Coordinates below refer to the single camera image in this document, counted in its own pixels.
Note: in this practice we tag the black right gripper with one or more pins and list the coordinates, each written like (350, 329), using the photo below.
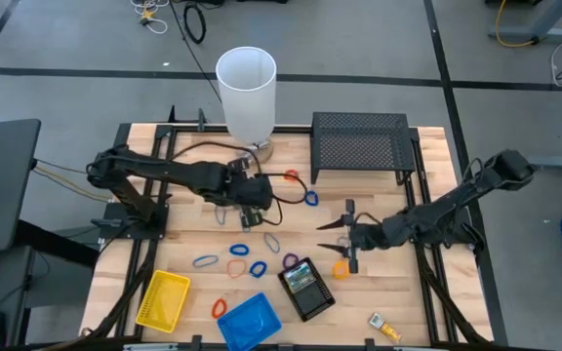
(369, 234)

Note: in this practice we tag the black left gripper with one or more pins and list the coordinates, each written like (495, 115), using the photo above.
(254, 192)

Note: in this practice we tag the yellow coil wristband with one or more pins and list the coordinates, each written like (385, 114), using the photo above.
(334, 270)

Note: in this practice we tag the purple coil wristband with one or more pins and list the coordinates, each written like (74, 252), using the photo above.
(284, 261)

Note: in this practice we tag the orange rubber band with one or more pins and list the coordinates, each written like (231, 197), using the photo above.
(228, 267)

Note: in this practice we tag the red coil wristband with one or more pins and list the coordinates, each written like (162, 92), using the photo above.
(286, 175)

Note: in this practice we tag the colourful crayon box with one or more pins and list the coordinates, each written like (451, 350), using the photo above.
(299, 278)

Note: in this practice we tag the black plastic basket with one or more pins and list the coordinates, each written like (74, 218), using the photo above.
(317, 302)

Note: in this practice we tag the orange coil wristband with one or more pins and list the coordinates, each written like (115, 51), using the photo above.
(213, 309)

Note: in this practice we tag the small yellow white packet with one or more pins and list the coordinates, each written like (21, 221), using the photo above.
(383, 325)

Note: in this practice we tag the blue plastic basket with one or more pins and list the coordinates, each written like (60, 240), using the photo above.
(242, 326)

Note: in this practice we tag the yellow plastic basket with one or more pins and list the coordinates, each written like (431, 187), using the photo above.
(164, 302)

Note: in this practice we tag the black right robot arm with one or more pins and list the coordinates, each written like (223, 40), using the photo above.
(447, 209)

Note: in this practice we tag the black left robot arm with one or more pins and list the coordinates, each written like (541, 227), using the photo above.
(183, 173)

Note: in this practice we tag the black desk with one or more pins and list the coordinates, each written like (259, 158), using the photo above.
(3, 170)

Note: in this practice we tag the grey desk leg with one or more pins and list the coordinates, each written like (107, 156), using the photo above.
(530, 35)

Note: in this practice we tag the black perforated metal shelf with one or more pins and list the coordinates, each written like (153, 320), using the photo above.
(359, 146)

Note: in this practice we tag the white cylindrical bin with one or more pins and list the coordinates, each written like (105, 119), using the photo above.
(247, 97)

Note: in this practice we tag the silver aluminium extrusion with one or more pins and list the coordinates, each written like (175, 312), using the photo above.
(408, 349)
(149, 347)

